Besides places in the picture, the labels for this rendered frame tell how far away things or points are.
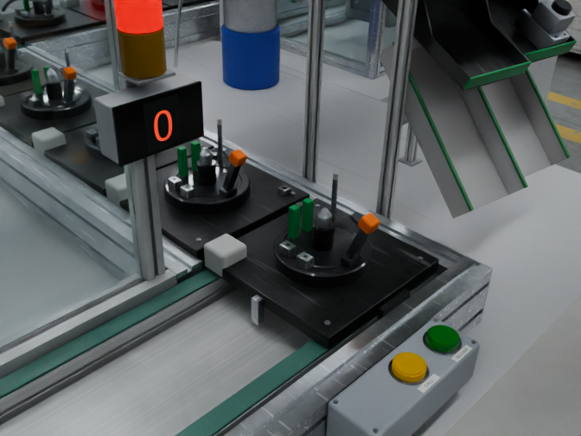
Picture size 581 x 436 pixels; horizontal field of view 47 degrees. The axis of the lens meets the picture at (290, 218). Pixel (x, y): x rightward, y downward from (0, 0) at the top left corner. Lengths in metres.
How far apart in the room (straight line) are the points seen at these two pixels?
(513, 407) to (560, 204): 0.58
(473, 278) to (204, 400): 0.41
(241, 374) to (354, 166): 0.70
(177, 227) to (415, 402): 0.45
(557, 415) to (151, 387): 0.52
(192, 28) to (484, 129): 1.28
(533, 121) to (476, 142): 0.16
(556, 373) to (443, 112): 0.43
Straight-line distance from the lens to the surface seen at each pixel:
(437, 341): 0.85
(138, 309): 0.92
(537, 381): 1.00
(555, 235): 1.32
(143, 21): 0.75
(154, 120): 0.79
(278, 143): 1.53
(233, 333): 0.92
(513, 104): 1.26
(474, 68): 1.02
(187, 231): 1.02
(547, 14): 1.14
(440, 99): 1.12
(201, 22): 2.22
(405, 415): 0.78
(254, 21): 1.77
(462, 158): 1.10
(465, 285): 0.96
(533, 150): 1.25
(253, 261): 0.95
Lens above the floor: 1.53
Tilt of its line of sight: 32 degrees down
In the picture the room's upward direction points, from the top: 2 degrees clockwise
